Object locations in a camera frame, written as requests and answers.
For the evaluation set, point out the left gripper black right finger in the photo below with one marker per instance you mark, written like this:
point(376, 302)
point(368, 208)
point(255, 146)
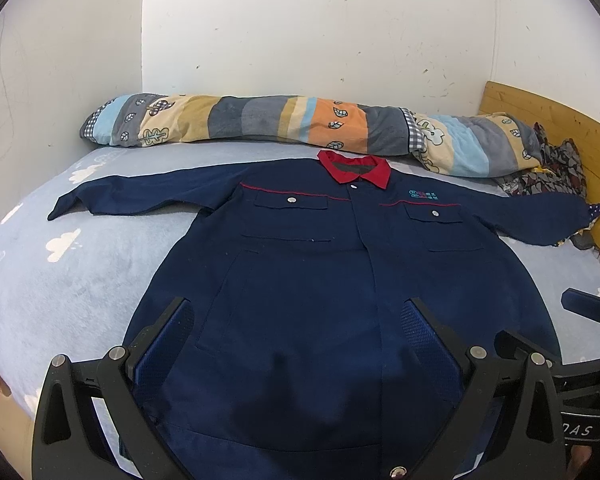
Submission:
point(507, 424)

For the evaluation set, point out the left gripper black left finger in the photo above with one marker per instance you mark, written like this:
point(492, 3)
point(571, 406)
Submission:
point(68, 440)

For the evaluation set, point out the navy work jacket red collar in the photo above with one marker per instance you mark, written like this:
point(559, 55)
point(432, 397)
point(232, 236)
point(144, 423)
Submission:
point(307, 359)

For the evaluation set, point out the light blue cloud bedsheet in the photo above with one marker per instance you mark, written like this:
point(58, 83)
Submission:
point(72, 283)

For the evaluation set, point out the dark patterned crumpled cloth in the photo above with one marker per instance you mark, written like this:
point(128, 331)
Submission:
point(561, 170)

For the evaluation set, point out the colourful striped rolled quilt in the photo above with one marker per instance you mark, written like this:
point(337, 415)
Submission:
point(484, 146)

